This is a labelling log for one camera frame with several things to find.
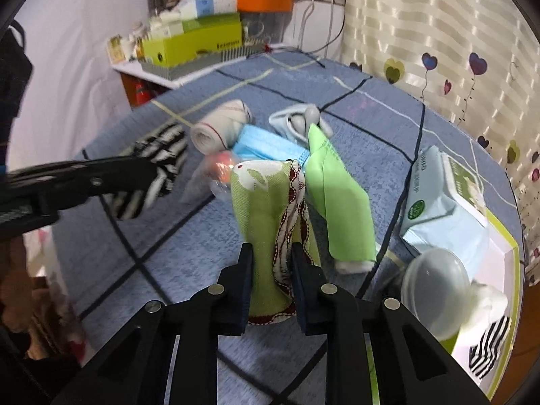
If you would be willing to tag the white grey sock bundle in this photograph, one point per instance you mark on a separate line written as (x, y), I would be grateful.
(295, 120)

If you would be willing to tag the lime green carton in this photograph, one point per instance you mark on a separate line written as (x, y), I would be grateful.
(190, 44)

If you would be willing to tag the blue plaid bed sheet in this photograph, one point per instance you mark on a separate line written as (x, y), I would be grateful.
(358, 93)

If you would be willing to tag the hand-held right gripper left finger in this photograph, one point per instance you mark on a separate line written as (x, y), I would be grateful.
(247, 295)

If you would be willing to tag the green patterned fabric pouch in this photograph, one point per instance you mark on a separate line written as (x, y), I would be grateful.
(257, 211)

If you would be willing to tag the rolled white sock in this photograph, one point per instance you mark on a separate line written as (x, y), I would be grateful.
(219, 126)

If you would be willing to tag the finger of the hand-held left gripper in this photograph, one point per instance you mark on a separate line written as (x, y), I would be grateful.
(105, 175)

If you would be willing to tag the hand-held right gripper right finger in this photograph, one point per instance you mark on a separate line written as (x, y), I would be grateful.
(300, 295)

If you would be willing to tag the white bedside table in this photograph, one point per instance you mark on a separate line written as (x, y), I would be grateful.
(135, 71)

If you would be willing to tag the clear plastic packet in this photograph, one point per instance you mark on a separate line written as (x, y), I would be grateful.
(215, 173)

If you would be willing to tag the clear plastic container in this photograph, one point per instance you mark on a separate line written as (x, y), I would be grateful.
(265, 27)

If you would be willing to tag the orange storage box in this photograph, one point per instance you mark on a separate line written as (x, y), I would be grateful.
(263, 0)

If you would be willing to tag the wet wipes pack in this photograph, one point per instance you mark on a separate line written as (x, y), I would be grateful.
(438, 202)

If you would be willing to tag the yellow-green cardboard box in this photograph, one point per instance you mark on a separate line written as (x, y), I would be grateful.
(500, 257)

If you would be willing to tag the blue face mask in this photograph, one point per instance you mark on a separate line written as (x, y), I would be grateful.
(265, 143)

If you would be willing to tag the black white striped sock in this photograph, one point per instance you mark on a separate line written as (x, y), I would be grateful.
(491, 346)
(164, 147)

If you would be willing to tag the white blue tissue pack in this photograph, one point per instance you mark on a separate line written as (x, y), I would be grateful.
(209, 6)

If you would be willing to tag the bright green soft packet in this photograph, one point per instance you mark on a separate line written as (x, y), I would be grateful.
(337, 202)

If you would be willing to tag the clear plastic cup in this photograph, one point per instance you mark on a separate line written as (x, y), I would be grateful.
(434, 291)

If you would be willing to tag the cream heart print curtain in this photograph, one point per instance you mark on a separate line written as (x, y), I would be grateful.
(422, 8)

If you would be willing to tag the plain white sock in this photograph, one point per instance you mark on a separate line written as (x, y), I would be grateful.
(485, 303)

